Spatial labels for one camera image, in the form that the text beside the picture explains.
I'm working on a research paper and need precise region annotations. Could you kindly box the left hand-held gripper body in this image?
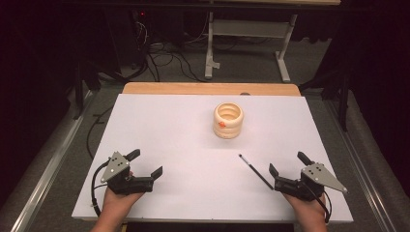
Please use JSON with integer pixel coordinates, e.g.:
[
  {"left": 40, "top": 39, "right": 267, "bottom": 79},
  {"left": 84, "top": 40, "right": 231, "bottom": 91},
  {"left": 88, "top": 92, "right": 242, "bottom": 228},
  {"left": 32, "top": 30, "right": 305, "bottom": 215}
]
[{"left": 100, "top": 151, "right": 155, "bottom": 196}]

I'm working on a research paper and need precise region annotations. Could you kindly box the black device with red light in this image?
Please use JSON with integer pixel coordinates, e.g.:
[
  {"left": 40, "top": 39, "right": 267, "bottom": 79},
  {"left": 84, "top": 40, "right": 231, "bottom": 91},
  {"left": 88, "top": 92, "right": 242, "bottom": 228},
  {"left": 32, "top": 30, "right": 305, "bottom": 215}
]
[{"left": 130, "top": 9, "right": 150, "bottom": 21}]

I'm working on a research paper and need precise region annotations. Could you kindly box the tangle of black floor cables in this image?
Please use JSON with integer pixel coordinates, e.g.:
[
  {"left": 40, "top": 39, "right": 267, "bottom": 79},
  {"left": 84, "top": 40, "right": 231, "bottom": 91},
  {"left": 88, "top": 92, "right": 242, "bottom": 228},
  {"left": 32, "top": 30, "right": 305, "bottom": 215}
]
[{"left": 129, "top": 18, "right": 209, "bottom": 83}]

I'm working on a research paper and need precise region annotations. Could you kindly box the black floor cable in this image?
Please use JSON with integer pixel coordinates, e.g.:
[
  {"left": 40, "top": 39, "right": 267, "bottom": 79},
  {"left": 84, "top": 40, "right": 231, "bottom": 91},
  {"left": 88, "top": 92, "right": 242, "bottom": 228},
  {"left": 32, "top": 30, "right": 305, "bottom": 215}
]
[{"left": 85, "top": 105, "right": 114, "bottom": 160}]

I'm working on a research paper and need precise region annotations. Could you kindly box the cream ribbed pen holder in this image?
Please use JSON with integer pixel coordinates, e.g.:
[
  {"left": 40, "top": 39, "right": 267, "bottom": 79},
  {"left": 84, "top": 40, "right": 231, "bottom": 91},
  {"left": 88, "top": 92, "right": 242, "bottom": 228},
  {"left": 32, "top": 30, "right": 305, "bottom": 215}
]
[{"left": 213, "top": 101, "right": 245, "bottom": 140}]

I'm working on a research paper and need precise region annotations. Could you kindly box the wooden table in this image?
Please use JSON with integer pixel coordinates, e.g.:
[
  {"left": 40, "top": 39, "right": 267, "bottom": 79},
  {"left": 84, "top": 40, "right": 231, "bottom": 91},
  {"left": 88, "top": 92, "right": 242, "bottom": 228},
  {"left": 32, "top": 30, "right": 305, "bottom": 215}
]
[{"left": 122, "top": 81, "right": 302, "bottom": 97}]

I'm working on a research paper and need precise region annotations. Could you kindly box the person's left hand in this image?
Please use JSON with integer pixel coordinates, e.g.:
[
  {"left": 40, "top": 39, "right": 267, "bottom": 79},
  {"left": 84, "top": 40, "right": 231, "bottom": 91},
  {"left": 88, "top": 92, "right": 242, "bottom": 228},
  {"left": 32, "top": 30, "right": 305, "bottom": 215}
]
[{"left": 102, "top": 188, "right": 144, "bottom": 217}]

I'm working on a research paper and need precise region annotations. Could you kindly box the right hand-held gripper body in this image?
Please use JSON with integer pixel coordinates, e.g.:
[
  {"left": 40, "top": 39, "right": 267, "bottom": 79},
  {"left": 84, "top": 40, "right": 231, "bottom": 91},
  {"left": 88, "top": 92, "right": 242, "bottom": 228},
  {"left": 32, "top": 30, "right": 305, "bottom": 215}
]
[{"left": 274, "top": 162, "right": 349, "bottom": 203}]

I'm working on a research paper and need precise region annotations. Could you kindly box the white board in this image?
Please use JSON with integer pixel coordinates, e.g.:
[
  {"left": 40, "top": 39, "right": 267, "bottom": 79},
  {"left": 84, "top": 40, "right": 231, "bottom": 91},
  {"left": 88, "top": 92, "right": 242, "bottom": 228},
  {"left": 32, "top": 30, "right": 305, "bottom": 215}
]
[{"left": 71, "top": 93, "right": 354, "bottom": 224}]

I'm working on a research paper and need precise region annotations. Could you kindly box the black pen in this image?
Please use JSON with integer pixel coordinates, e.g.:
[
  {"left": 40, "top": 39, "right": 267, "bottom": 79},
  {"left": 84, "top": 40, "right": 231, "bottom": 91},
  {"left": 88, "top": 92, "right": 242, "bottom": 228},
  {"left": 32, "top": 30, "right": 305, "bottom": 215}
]
[{"left": 238, "top": 154, "right": 276, "bottom": 191}]

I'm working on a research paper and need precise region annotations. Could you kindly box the white metal desk frame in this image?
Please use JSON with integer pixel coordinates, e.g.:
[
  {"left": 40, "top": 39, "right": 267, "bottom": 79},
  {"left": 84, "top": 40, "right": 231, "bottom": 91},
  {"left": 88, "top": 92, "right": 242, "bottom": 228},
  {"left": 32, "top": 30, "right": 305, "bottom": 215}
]
[{"left": 204, "top": 11, "right": 298, "bottom": 83}]

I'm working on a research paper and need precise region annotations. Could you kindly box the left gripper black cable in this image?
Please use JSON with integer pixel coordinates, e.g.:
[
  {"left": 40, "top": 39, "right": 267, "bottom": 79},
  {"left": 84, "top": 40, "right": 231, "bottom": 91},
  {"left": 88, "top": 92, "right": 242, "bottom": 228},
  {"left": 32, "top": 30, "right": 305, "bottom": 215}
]
[{"left": 91, "top": 159, "right": 111, "bottom": 218}]

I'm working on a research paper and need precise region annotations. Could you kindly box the black stand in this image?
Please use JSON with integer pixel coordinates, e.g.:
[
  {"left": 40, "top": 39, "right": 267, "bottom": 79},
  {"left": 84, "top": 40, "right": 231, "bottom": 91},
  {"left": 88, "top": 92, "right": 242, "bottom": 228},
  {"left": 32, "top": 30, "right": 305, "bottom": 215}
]
[
  {"left": 72, "top": 61, "right": 102, "bottom": 121},
  {"left": 299, "top": 71, "right": 352, "bottom": 132}
]

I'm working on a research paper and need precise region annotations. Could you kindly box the aluminium rail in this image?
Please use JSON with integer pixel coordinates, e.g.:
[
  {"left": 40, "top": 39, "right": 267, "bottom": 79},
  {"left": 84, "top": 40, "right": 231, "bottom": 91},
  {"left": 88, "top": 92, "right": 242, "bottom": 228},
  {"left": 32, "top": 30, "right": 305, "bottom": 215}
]
[
  {"left": 9, "top": 90, "right": 95, "bottom": 232},
  {"left": 323, "top": 96, "right": 410, "bottom": 232}
]

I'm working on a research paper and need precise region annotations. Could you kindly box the person's right hand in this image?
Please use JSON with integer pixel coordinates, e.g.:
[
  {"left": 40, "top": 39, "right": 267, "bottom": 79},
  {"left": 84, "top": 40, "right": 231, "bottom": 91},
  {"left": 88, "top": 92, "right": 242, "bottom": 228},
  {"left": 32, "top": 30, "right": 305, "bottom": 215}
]
[{"left": 283, "top": 192, "right": 327, "bottom": 223}]

